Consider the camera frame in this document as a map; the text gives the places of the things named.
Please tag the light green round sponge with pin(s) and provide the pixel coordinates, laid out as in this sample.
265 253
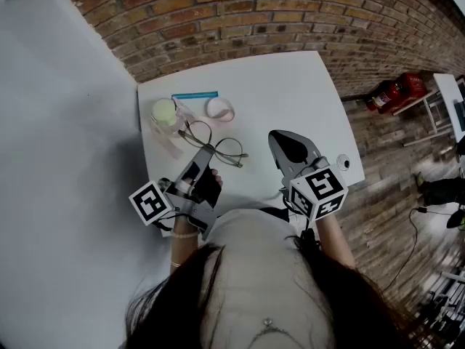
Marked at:
165 113

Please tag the small white round device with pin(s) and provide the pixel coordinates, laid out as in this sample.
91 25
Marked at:
343 162

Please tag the black and green object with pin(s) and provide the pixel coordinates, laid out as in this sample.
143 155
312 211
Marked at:
457 219

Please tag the thin-framed eyeglasses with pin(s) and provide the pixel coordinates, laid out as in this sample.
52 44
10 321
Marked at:
232 155

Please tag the person's black trousers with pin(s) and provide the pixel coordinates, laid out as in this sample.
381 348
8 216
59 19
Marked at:
276 213

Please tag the red fire extinguisher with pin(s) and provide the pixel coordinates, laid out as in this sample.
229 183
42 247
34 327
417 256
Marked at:
385 95

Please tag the dark monitor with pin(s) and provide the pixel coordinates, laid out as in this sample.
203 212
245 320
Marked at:
460 116

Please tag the clear pink zip pouch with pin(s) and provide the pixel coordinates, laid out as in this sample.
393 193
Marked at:
221 118

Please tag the white metal frame stand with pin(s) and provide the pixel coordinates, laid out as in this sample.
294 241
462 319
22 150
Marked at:
430 113

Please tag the metal rack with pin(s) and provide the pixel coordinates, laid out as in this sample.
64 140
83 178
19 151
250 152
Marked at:
450 296

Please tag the person's right forearm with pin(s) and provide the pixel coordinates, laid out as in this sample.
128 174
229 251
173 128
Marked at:
336 242

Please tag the red fire extinguisher box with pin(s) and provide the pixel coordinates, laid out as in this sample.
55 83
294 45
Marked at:
412 86

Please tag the person's white shirt torso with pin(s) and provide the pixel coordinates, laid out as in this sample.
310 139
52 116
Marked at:
254 267

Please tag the white side table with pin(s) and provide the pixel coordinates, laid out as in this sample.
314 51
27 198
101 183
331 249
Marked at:
445 86

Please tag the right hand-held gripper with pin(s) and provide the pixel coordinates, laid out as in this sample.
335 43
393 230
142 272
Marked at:
319 187

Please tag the gold bangle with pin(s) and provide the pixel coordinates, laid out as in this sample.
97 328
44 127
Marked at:
176 264

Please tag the person's left forearm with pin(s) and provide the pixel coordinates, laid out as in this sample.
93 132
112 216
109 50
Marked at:
183 249

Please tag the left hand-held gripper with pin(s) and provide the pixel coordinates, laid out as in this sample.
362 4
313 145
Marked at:
150 202

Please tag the blue ruler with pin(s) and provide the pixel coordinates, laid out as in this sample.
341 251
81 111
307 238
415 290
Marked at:
196 95

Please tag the person's left hand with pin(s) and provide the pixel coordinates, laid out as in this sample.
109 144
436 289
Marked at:
209 189

